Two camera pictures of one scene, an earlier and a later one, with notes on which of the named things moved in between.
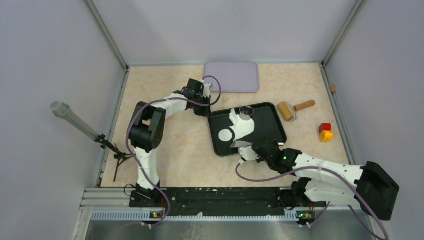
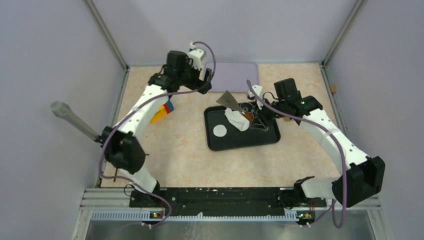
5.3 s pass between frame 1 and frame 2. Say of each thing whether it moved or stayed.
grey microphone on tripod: stayed
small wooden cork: stayed
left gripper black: moved
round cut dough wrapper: moved
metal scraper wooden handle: moved
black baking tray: moved
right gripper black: moved
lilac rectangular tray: stayed
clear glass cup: moved
